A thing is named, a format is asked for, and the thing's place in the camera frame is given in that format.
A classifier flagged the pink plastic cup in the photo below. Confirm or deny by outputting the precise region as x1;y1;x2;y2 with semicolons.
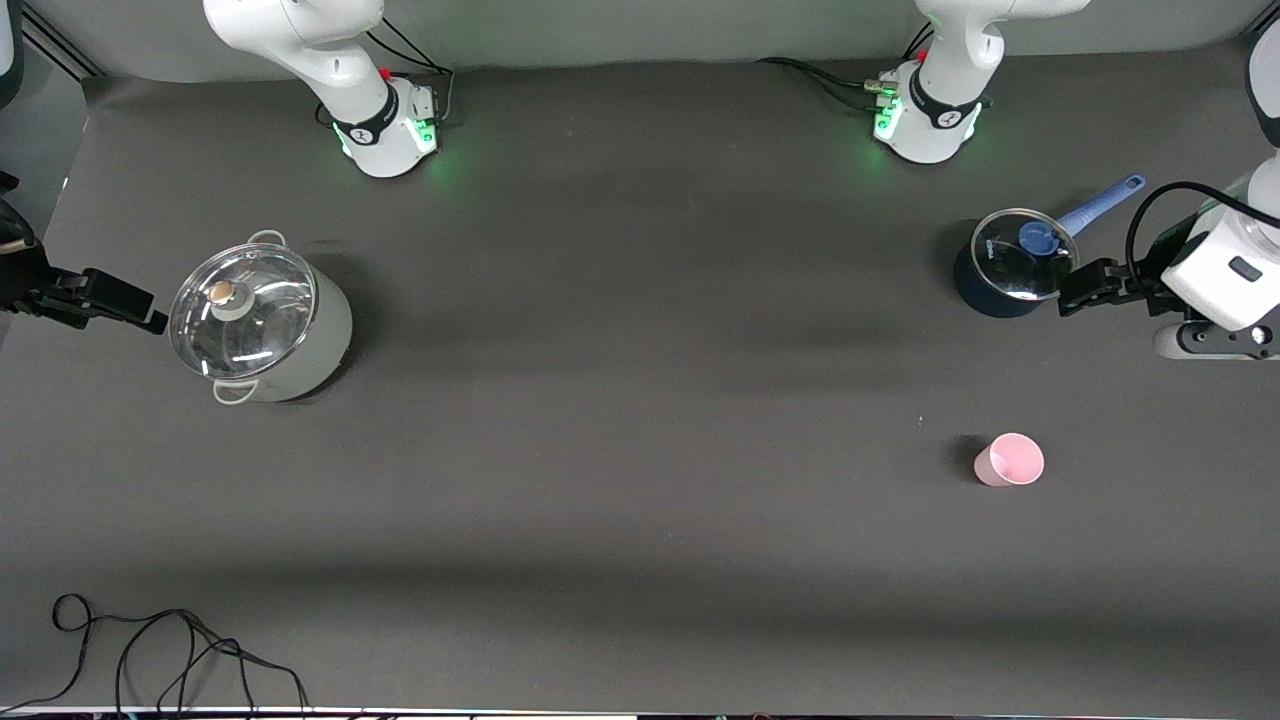
974;432;1046;488

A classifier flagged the glass lid with blue knob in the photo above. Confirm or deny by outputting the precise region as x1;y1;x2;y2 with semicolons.
970;208;1081;303

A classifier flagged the dark blue saucepan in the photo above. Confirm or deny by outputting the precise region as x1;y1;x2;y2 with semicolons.
952;174;1148;319

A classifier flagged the glass lid with copper knob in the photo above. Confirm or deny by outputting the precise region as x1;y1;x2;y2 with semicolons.
168;243;319;381

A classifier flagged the grey-white stockpot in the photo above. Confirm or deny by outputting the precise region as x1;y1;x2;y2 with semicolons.
168;230;354;405

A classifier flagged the black metal rail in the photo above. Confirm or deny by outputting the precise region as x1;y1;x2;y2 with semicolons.
20;6;103;81

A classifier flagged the thin black loose cable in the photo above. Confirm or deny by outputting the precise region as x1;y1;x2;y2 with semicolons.
0;593;311;714

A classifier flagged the black left arm base cable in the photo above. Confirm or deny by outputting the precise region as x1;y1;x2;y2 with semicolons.
755;56;898;111

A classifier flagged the black arm base cable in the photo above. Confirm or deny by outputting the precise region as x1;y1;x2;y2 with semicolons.
755;56;898;111
363;18;457;127

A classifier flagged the black right arm base cable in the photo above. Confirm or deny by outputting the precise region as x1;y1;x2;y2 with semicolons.
363;18;457;127

